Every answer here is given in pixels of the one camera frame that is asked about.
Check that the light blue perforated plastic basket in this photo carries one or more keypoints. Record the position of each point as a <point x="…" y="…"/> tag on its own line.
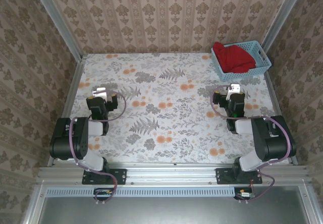
<point x="252" y="75"/>

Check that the grey metal panel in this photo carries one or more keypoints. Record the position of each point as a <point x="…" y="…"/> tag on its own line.
<point x="171" y="211"/>

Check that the aluminium frame post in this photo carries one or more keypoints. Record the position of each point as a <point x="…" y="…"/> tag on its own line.
<point x="282" y="17"/>
<point x="58" y="19"/>

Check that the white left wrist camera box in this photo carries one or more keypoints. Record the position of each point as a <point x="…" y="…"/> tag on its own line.
<point x="98" y="92"/>

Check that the aluminium table side rail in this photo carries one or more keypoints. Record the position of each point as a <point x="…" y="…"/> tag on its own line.
<point x="276" y="95"/>
<point x="75" y="82"/>

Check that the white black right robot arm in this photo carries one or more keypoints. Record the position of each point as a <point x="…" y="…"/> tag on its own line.
<point x="267" y="138"/>

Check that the small wiring connector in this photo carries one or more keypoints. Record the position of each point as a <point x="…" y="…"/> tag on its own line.
<point x="244" y="193"/>
<point x="104" y="192"/>

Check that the floral patterned table cover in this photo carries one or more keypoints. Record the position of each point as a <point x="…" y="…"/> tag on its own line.
<point x="166" y="123"/>

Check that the red t-shirt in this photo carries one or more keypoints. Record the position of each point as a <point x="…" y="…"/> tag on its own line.
<point x="234" y="57"/>

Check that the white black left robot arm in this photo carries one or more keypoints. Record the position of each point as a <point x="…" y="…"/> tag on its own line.
<point x="75" y="138"/>

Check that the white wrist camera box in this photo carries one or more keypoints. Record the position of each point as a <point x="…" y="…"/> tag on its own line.
<point x="233" y="87"/>
<point x="98" y="92"/>

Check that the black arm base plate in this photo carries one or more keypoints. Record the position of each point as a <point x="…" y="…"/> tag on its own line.
<point x="223" y="176"/>
<point x="118" y="176"/>

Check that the aluminium mounting rail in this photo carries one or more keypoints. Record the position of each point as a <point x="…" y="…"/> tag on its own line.
<point x="171" y="173"/>

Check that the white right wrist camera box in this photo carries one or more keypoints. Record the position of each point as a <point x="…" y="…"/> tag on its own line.
<point x="233" y="87"/>

